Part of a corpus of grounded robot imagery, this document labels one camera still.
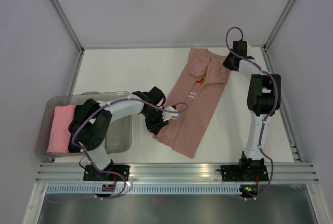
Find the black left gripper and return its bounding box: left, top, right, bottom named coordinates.
left=143, top=108, right=169, bottom=135

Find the dusty pink t-shirt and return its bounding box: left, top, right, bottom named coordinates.
left=155, top=48, right=230, bottom=158

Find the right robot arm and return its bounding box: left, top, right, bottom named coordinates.
left=223, top=40, right=281, bottom=180

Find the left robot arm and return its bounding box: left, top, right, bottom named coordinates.
left=68, top=86, right=168, bottom=180

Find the grey plastic bin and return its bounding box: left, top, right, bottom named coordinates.
left=35, top=91, right=132, bottom=160

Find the black rolled t-shirt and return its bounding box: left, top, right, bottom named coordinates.
left=68, top=105, right=82, bottom=153

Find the pink rolled t-shirt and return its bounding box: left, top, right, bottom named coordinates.
left=47, top=105, right=75, bottom=155

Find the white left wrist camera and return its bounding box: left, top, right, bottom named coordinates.
left=162, top=106, right=180, bottom=121

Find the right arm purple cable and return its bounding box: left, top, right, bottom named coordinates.
left=225, top=27, right=278, bottom=201

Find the white slotted cable duct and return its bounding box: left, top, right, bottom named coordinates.
left=46, top=184, right=258, bottom=195

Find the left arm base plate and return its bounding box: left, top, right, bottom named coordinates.
left=83, top=165, right=130, bottom=181

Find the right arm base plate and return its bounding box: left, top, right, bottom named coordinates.
left=217, top=165, right=269, bottom=182

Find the right aluminium frame post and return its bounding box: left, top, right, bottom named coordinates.
left=263, top=0, right=297, bottom=51

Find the aluminium frame post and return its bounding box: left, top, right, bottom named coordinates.
left=263, top=0, right=297, bottom=51
left=49, top=0, right=84, bottom=54

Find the aluminium front rail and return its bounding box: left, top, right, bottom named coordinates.
left=34, top=163, right=319, bottom=184

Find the left aluminium frame post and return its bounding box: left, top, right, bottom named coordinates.
left=49, top=0, right=84, bottom=54

